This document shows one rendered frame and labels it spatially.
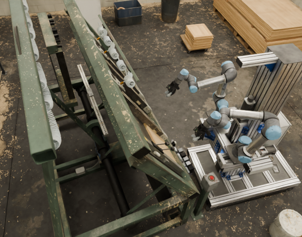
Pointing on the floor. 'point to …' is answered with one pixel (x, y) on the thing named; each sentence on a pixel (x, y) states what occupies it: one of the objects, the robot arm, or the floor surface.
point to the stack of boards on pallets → (264, 23)
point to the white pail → (288, 225)
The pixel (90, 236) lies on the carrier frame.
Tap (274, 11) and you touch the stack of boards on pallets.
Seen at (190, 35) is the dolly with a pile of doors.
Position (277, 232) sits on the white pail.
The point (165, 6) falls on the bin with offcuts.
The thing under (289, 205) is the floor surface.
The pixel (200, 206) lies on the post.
